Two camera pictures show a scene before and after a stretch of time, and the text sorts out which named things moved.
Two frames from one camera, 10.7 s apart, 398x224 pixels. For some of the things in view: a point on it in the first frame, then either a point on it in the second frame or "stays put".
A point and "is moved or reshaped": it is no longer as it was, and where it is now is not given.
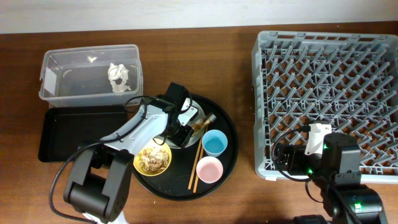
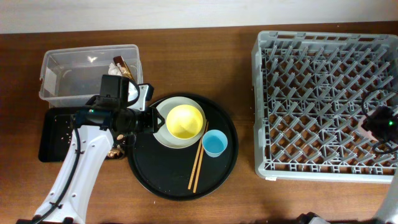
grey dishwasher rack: [349, 81] stays put
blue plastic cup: [214, 142] stays put
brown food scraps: [153, 160] is moved or reshaped
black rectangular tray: [64, 128] stays put
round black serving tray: [201, 168] stays put
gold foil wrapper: [199, 126] -> [124, 68]
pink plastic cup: [209, 170] -> [362, 132]
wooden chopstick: [196, 159] stays put
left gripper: [181, 139] -> [152, 124]
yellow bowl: [153, 159] is moved or reshaped
